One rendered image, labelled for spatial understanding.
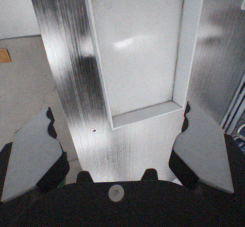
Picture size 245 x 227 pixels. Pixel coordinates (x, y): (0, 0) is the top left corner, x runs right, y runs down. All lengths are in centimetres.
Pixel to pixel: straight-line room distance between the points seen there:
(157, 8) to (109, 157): 42
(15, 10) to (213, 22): 41
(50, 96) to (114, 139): 92
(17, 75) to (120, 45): 103
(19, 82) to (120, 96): 103
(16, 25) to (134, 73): 23
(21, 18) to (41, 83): 94
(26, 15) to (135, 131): 36
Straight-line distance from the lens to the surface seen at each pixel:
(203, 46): 41
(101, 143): 38
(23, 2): 28
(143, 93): 32
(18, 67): 120
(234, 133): 71
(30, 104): 130
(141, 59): 29
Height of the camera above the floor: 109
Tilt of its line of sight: 56 degrees down
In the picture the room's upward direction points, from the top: 147 degrees clockwise
